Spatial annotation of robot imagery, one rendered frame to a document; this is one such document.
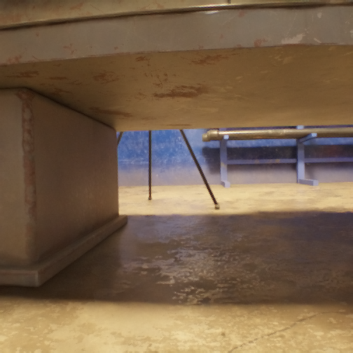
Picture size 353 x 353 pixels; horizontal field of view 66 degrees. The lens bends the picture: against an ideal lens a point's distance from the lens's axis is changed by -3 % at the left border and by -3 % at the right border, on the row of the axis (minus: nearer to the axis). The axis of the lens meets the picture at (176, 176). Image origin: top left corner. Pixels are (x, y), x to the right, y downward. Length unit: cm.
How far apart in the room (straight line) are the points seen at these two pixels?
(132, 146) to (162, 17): 352
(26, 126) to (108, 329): 41
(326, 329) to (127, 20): 53
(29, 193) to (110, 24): 36
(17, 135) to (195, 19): 40
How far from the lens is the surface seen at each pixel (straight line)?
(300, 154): 391
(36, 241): 65
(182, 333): 43
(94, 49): 48
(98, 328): 45
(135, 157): 392
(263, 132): 343
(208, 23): 47
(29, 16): 79
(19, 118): 64
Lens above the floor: 22
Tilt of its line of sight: 2 degrees down
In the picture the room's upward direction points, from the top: 1 degrees counter-clockwise
